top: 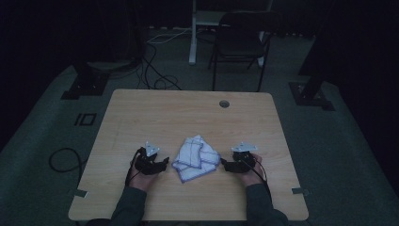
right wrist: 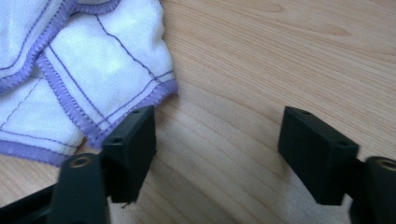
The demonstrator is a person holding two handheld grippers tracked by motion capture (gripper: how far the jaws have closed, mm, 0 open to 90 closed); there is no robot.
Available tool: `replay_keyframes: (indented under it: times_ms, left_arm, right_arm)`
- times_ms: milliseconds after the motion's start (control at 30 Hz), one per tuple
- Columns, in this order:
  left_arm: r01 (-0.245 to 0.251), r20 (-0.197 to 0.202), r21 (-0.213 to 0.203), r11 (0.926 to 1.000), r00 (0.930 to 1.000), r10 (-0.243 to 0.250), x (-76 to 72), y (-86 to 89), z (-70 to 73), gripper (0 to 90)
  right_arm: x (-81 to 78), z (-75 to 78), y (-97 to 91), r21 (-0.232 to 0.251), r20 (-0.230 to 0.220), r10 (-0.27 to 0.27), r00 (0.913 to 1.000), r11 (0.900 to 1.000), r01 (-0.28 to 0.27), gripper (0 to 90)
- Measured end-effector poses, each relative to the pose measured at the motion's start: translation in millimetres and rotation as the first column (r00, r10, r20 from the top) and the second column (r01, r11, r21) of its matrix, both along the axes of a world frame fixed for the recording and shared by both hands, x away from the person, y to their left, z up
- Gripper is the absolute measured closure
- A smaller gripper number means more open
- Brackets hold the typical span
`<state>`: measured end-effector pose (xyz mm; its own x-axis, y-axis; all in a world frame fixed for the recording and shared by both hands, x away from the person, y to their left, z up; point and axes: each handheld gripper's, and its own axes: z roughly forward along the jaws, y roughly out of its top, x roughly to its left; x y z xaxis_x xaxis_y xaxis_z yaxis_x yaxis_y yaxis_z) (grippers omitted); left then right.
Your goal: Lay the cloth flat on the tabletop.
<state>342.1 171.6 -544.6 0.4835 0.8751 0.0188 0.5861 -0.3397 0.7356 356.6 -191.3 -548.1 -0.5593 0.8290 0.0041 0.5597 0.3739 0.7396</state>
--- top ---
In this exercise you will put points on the person's left hand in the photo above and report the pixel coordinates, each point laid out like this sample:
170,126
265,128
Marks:
141,180

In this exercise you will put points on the white desk frame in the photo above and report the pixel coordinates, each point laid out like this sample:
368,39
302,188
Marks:
192,47

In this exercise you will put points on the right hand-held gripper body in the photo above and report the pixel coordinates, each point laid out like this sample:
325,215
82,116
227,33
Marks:
243,160

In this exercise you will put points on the grey round table grommet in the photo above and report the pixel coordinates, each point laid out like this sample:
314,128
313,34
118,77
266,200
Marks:
224,104

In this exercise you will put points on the white blue-checked cloth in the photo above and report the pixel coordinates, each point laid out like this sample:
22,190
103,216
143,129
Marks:
196,160

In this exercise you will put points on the person's right hand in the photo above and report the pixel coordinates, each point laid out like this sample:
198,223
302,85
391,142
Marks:
252,177

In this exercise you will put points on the grey round stand base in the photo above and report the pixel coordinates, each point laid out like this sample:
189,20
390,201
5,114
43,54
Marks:
109,65

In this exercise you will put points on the grey tape piece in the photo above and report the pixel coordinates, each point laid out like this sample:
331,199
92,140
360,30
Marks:
300,190
80,192

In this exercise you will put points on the black folding chair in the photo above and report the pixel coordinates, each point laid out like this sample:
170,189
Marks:
240,44

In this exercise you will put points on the black stand with base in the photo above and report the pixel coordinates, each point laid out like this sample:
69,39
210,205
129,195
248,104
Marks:
86,84
310,94

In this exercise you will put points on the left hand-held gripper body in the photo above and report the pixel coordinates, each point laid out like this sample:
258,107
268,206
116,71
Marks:
147,163

